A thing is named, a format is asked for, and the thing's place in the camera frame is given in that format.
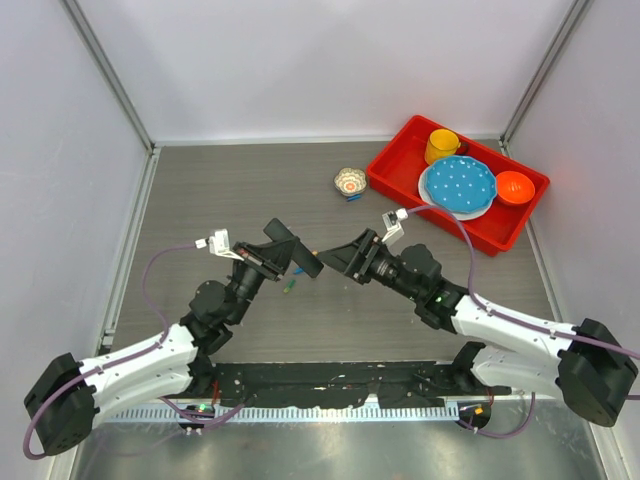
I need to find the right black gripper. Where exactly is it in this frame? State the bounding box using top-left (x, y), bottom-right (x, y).
top-left (317, 229), bottom-right (422, 302)

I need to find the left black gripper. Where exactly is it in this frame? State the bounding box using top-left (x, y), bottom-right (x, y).
top-left (227, 236), bottom-right (298, 325)

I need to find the black remote control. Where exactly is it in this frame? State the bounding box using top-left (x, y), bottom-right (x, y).
top-left (263, 218), bottom-right (324, 278)

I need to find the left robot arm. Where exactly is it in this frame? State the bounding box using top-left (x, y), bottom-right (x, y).
top-left (22, 228), bottom-right (322, 461)

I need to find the green battery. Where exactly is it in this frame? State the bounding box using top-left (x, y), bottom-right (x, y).
top-left (283, 279), bottom-right (296, 294)

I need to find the small patterned bowl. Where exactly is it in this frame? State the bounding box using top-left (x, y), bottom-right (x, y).
top-left (334, 167), bottom-right (368, 197)

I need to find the red plastic tray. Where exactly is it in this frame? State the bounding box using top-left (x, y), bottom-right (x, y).
top-left (366, 115), bottom-right (550, 256)

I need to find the blue dotted plate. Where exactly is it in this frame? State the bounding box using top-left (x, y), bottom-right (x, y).
top-left (421, 155), bottom-right (497, 214)

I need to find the yellow mug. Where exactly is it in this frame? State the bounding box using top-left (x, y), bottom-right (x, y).
top-left (424, 128), bottom-right (469, 165)

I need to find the orange bowl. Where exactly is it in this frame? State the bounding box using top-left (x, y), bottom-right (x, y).
top-left (496, 171), bottom-right (536, 206)

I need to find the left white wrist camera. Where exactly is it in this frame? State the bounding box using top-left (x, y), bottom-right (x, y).
top-left (194, 229), bottom-right (239, 259)

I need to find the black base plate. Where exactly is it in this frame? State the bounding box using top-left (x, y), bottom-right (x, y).
top-left (212, 361), bottom-right (511, 410)

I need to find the white cable duct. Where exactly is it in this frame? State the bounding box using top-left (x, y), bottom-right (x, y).
top-left (107, 401), bottom-right (459, 424)

